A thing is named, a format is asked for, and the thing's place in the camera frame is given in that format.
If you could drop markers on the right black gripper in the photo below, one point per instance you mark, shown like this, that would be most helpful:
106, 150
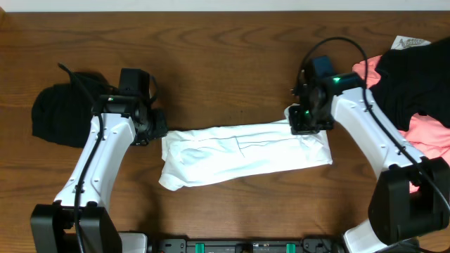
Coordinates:
297, 127

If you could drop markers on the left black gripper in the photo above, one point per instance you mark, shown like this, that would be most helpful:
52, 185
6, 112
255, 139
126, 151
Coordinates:
161, 127

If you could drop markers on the white t-shirt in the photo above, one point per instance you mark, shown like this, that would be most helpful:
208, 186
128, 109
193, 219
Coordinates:
221, 153

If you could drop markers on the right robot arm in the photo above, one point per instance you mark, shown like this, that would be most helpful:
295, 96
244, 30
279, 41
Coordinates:
411, 196

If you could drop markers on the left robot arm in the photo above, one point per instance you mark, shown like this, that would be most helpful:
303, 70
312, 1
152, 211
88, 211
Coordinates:
78, 220

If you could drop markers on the folded black garment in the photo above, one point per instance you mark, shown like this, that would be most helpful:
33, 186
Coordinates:
62, 114

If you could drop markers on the white leaf-print garment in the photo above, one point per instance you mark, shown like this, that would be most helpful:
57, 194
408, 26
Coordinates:
402, 42

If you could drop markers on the black t-shirt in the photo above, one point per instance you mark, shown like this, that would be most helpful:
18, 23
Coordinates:
414, 81

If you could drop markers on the coral pink garment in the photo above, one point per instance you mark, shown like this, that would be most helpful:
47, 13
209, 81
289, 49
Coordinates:
425, 133

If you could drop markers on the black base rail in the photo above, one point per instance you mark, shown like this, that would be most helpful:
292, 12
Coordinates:
306, 245

